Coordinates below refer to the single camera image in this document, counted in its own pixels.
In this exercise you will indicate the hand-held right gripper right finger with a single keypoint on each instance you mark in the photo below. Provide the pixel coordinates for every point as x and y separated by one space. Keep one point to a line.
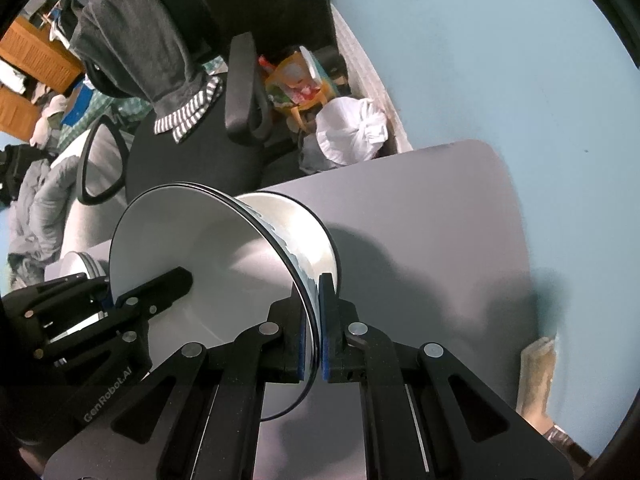
326 350

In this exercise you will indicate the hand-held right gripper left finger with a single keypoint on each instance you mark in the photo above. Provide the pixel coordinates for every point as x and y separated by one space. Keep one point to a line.
302 355

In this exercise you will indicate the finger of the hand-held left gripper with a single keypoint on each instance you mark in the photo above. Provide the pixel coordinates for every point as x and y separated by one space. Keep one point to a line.
160 290
110 345

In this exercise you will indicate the white ribbed bowl black rim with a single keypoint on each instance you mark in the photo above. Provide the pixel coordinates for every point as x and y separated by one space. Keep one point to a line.
77 262

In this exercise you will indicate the white plate with black rim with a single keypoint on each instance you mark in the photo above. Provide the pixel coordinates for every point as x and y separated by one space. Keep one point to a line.
210 240
295 230

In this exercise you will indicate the grey puffy jacket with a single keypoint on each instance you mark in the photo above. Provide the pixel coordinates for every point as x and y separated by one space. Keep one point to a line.
45 200

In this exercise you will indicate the black office chair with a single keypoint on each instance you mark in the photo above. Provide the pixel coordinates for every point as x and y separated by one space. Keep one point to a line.
175 160

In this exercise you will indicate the black garment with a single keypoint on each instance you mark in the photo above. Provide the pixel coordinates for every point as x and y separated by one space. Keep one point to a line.
20 160

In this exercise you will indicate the grey plastic bag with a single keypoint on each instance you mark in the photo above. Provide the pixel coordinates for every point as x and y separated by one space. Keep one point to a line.
312 157

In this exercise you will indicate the green checkered cloth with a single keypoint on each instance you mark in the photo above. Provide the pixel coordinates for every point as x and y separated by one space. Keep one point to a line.
102 105

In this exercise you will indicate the blue box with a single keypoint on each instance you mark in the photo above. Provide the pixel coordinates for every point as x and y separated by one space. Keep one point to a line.
75 107

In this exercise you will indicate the wooden board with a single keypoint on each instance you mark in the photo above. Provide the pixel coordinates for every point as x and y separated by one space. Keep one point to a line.
537 375

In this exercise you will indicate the white plastic bag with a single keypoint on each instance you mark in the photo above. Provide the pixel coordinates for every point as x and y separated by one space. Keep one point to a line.
345 135

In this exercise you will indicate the dark hoodie on chair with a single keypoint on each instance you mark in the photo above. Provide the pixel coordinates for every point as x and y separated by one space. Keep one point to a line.
135 45

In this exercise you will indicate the orange wooden cabinet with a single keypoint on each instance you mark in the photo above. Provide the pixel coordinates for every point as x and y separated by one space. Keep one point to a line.
35 55

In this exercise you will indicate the white textured panel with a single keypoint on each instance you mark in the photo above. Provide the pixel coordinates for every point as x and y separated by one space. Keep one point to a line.
360 70

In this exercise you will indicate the black fabric panel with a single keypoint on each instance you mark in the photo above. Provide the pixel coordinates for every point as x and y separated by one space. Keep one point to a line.
280 5

